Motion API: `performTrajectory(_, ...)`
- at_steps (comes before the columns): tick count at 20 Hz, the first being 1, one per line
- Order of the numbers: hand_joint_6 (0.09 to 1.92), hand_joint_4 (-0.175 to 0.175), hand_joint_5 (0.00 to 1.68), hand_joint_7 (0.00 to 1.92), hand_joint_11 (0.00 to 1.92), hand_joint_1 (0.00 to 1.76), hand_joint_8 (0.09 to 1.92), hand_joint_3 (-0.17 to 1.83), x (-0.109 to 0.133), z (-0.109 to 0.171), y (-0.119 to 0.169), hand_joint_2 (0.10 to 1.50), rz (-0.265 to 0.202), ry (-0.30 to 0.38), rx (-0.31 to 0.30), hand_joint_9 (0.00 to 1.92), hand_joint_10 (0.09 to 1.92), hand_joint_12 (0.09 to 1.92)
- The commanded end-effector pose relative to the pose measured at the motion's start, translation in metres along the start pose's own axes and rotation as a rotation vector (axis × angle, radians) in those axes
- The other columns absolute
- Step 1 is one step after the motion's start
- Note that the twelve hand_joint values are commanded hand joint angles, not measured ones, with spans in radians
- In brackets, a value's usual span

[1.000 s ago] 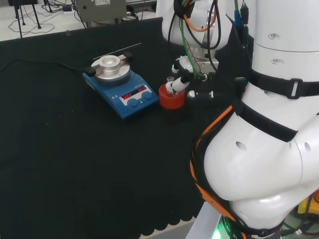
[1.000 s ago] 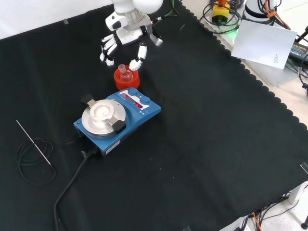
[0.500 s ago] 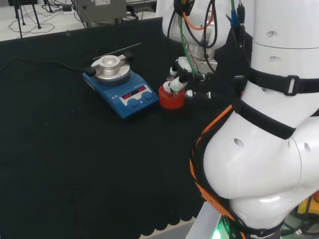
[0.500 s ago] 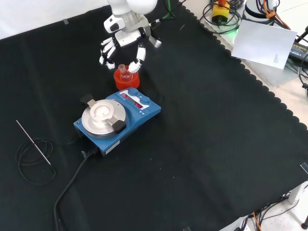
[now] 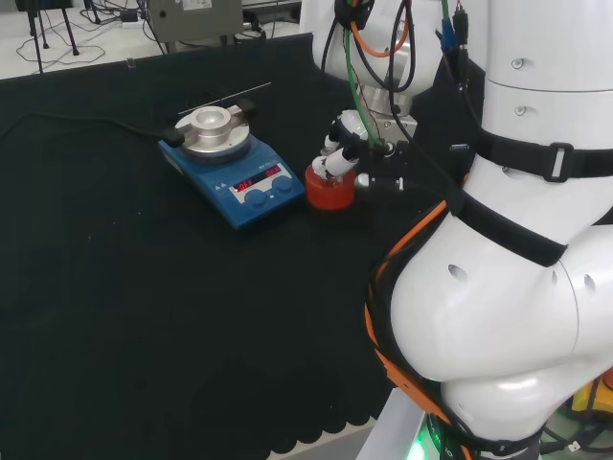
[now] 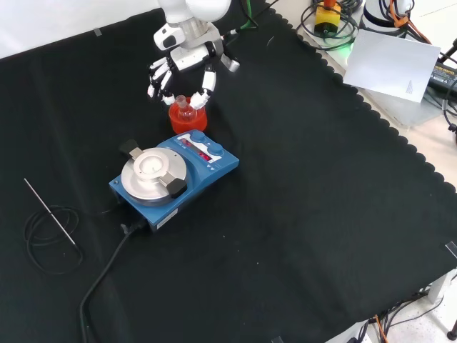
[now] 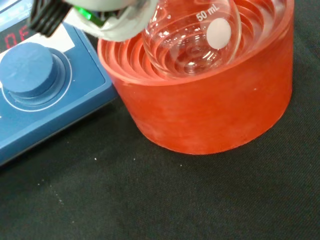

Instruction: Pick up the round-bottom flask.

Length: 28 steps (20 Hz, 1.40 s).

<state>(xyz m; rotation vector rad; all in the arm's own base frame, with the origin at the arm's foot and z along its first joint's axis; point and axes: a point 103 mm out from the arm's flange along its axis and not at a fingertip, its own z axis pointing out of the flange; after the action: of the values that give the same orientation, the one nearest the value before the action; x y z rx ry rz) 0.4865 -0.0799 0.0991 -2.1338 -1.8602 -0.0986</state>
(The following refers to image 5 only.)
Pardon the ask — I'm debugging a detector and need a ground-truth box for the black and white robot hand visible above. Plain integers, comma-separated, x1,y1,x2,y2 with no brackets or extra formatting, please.
310,108,413,194

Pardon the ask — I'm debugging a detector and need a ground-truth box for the heater with blue base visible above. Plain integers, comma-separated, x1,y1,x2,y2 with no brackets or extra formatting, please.
158,98,307,231

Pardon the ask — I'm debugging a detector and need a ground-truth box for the thin metal probe rod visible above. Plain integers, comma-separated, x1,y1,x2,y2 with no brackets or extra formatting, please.
176,81,273,116

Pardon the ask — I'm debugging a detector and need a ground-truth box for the grey metal box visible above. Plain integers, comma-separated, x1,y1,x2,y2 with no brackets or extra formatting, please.
147,0,244,44

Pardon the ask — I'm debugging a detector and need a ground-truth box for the black bench cloth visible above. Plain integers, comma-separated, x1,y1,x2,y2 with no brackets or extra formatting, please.
0,32,485,460

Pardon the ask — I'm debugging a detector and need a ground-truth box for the black tripod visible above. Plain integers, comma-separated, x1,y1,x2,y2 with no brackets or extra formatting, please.
16,0,80,74

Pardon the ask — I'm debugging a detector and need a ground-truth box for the yellow stop button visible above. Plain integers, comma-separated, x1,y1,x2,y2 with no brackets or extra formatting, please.
572,377,613,414

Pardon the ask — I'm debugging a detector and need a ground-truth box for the red flask support ring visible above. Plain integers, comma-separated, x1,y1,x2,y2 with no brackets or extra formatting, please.
305,165,356,211

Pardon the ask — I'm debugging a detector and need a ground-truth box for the green robot cable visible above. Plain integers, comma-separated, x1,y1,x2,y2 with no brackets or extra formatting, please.
343,0,384,148

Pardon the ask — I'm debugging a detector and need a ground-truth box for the orange robot cable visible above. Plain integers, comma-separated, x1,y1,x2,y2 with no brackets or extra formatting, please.
342,0,464,432

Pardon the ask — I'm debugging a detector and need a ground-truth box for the black heater power cable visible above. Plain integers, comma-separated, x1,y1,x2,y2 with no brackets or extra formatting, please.
0,110,167,141

